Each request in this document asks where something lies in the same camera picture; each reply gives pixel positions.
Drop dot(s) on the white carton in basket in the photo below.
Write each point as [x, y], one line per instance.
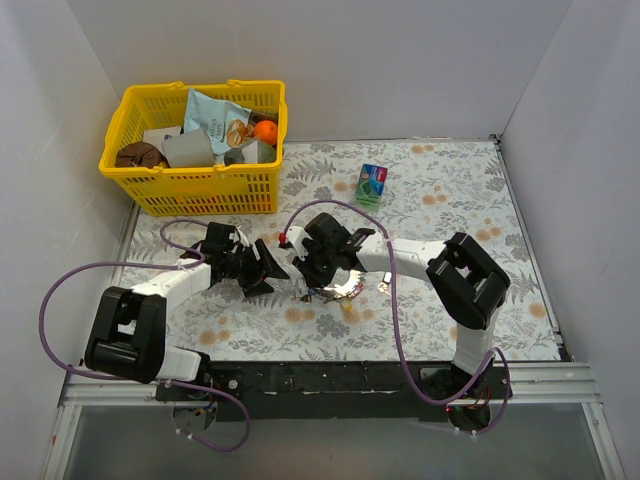
[156, 137]

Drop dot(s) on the light blue chips bag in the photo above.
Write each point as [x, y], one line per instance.
[226, 123]

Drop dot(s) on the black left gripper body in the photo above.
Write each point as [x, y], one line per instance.
[253, 267]

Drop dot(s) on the grey cardboard box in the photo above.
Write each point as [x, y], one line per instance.
[189, 150]

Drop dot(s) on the yellow plastic shopping basket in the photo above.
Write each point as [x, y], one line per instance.
[211, 190]

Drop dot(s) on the orange fruit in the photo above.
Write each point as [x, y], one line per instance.
[267, 132]

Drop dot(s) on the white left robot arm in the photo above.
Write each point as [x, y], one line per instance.
[128, 337]

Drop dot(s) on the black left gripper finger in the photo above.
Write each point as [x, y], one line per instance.
[265, 265]
[253, 286]

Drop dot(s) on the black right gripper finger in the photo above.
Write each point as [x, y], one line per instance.
[307, 270]
[316, 287]

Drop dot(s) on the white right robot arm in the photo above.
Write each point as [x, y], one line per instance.
[470, 284]

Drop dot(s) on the floral patterned table mat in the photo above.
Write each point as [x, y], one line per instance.
[432, 191]

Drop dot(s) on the large metal key ring disc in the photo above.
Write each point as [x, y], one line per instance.
[349, 290]

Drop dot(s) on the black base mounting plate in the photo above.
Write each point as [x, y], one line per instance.
[332, 389]

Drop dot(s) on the green avocado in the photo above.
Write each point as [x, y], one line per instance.
[266, 153]

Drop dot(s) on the green blue sponge pack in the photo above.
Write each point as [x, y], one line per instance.
[370, 186]

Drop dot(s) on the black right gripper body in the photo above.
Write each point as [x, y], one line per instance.
[312, 262]

